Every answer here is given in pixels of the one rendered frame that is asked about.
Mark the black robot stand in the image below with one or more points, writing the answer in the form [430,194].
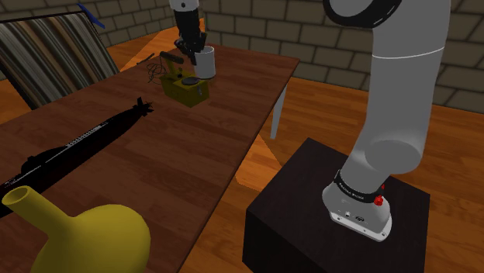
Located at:
[302,211]

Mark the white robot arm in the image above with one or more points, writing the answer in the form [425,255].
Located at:
[401,94]

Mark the black submarine model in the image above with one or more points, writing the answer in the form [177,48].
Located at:
[75,145]

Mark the blue stick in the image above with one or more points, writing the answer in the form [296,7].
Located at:
[91,16]

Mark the brown wooden table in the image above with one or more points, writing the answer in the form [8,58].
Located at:
[181,151]

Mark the white cup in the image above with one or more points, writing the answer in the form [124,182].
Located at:
[206,64]

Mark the yellow vase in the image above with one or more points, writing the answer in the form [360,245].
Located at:
[98,242]

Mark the striped framed panel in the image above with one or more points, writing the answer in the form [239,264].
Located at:
[53,56]

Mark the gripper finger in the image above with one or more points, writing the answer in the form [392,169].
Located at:
[186,48]
[202,41]

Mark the dark thin pen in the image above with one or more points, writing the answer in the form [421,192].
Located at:
[146,58]

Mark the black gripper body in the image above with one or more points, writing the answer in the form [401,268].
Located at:
[188,24]

